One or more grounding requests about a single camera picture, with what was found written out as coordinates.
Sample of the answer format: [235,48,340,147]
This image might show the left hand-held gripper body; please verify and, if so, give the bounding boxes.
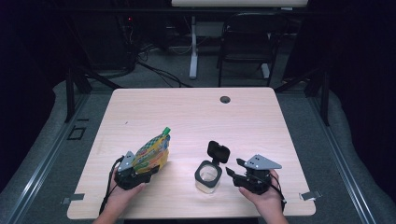
[114,150,153,190]

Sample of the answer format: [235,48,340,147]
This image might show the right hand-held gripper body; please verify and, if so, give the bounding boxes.
[237,154,283,195]

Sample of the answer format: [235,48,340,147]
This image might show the yellow spout pouch green cap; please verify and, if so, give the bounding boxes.
[132,126,172,175]

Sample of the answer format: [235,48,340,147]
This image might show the clear jar with black lid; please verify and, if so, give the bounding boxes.
[194,140,232,194]

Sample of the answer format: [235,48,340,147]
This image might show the person's left hand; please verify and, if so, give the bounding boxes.
[104,167,147,216]

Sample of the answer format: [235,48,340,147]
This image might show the person's right hand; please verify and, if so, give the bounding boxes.
[238,169,284,218]

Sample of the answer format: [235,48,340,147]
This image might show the grey tape strip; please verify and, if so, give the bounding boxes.
[61,193,86,205]
[299,189,323,202]

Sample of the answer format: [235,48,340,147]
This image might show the black metal stand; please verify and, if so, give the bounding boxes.
[64,62,122,124]
[274,62,331,127]

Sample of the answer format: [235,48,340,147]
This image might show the white desk leg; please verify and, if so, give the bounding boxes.
[189,15,199,80]

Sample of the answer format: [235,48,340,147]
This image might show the black computer tower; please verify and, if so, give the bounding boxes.
[71,12,136,71]

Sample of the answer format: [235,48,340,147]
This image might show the black folding chair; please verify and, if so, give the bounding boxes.
[217,12,289,88]

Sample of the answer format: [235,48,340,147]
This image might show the white desk top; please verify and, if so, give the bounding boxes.
[171,0,310,7]

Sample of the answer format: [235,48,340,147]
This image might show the left hand-held gripper black cable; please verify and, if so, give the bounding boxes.
[98,155,125,217]

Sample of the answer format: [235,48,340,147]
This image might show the hand-held gripper black cable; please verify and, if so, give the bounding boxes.
[269,173,288,213]
[98,155,125,217]

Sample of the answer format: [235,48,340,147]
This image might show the right hand-held gripper black cable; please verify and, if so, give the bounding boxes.
[269,173,288,213]

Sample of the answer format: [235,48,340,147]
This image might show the aluminium floor rail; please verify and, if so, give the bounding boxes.
[6,92,92,224]
[306,92,377,224]

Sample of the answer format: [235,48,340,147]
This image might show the black floor cable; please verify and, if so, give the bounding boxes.
[136,60,192,89]

